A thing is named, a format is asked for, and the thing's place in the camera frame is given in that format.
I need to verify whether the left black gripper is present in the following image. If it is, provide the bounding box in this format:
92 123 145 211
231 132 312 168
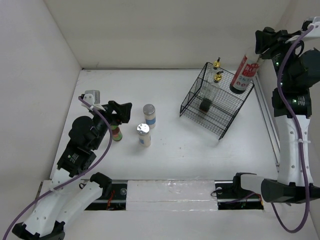
90 99 132 149

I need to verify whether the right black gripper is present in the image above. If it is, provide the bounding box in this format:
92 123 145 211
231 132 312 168
257 28 307 88

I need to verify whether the green-label brown sauce bottle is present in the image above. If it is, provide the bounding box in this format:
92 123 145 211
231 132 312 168
111 125 123 142

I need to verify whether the black-capped dark sauce bottle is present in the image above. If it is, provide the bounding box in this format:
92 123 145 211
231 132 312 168
229 47 262 95

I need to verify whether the gold-capped oil dispenser bottle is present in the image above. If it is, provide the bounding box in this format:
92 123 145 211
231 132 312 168
199 71 223 113

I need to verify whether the clear square glass bottle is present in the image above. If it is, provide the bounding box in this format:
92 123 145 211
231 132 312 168
204 57 221 100

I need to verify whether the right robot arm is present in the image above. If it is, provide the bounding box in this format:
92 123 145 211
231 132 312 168
231 23 320 204

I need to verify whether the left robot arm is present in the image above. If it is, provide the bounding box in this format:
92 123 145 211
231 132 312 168
9 96 132 240

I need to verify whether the rear silver-lid salt shaker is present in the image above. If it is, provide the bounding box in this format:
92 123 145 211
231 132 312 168
143 103 156 129

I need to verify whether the silver-lid salt shaker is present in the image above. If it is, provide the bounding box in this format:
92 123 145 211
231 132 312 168
143 103 156 129
136 123 151 147

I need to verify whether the front silver-lid salt shaker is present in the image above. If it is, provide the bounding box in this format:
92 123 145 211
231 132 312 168
136 123 151 147

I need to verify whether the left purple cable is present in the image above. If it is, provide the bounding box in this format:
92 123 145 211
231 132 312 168
4 96 113 237

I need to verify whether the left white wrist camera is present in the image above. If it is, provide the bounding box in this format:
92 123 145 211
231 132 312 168
80 90 104 111

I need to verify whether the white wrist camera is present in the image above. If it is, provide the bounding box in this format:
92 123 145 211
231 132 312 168
80 90 104 111
301 16 320 39

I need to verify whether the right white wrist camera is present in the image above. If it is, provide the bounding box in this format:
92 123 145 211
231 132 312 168
301 16 320 39

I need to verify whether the black wire rack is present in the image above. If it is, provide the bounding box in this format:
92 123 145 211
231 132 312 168
179 62 254 139

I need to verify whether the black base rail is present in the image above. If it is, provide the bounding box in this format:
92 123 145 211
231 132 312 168
86 180 265 212

